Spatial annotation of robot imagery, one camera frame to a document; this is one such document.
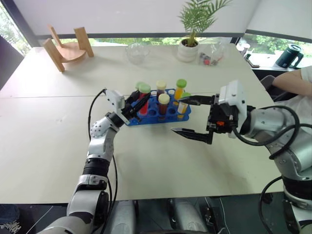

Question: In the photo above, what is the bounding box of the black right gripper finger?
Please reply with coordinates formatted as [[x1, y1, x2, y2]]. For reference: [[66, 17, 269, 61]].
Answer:
[[171, 127, 214, 145], [179, 95, 215, 106]]

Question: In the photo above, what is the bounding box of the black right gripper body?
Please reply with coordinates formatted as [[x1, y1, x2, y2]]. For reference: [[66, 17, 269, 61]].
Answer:
[[206, 94, 238, 137]]

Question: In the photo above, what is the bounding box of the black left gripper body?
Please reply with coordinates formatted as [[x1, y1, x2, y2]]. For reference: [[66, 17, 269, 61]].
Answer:
[[121, 97, 142, 122]]

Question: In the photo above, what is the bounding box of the red tube with green cap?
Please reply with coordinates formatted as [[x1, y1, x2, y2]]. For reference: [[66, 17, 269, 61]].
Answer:
[[138, 83, 152, 116]]

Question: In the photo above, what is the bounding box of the yellow tube with green cap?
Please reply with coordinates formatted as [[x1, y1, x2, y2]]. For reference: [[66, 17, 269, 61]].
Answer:
[[176, 92, 193, 119]]

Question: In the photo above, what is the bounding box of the blue test tube rack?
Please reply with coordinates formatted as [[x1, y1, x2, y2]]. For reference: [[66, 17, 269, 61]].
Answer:
[[126, 88, 193, 127]]

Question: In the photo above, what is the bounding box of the brown tube with cream cap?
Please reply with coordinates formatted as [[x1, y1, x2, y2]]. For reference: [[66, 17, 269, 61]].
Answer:
[[157, 93, 171, 120]]

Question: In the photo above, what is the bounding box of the dark brown tube cream cap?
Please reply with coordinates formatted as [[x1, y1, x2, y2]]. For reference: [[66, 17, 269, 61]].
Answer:
[[156, 80, 167, 98]]

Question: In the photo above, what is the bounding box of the orange tube with green cap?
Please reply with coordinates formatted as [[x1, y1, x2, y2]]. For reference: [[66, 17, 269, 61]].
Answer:
[[174, 78, 188, 101]]

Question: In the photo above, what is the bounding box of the clear glass bowl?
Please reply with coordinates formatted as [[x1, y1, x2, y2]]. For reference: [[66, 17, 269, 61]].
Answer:
[[125, 43, 150, 65]]

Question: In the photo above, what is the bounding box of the clear plastic container with bits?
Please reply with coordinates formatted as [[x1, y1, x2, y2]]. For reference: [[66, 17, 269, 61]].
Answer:
[[198, 41, 227, 67]]

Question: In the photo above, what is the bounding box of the white plant pot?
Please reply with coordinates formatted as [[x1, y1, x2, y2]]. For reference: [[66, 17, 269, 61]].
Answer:
[[176, 39, 199, 63]]

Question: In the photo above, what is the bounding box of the grey chair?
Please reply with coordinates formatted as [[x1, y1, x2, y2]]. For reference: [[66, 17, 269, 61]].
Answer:
[[260, 75, 287, 102]]

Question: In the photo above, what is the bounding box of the paper cup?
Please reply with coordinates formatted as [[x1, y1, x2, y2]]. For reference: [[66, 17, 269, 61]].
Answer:
[[237, 43, 251, 59]]

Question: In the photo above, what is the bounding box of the wooden stand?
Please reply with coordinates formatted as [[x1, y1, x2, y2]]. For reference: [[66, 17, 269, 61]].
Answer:
[[43, 23, 95, 73]]

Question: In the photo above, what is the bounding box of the white shirt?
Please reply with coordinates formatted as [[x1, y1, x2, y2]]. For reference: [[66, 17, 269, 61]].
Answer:
[[274, 65, 312, 127]]

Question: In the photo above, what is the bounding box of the silver robot leg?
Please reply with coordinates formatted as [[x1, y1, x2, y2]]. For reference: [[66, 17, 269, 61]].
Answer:
[[112, 200, 137, 234], [173, 200, 208, 234]]

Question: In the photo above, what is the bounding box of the green palm plant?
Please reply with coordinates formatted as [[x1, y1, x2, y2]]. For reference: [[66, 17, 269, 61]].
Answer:
[[177, 0, 234, 47]]

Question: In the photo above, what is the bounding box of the dark green kettle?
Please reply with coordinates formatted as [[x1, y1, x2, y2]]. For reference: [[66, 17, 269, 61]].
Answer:
[[275, 43, 304, 69]]

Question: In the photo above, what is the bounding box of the dark panel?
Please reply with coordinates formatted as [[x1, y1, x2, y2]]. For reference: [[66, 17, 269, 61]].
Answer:
[[0, 35, 25, 91]]

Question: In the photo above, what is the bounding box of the blue jeans and sneaker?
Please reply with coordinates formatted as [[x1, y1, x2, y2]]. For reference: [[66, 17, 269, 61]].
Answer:
[[0, 204, 21, 234]]

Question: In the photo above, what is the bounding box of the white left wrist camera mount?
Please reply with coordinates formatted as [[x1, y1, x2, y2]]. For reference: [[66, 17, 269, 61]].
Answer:
[[105, 89, 130, 125]]

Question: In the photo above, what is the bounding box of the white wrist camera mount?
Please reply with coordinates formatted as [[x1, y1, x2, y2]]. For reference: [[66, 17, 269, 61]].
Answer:
[[217, 79, 247, 139], [105, 89, 130, 125]]

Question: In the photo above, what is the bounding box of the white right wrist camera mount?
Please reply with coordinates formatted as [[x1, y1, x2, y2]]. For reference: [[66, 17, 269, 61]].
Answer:
[[217, 79, 247, 139]]

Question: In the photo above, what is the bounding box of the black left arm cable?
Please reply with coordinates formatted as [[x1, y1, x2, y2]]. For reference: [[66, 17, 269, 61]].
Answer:
[[87, 88, 119, 234]]

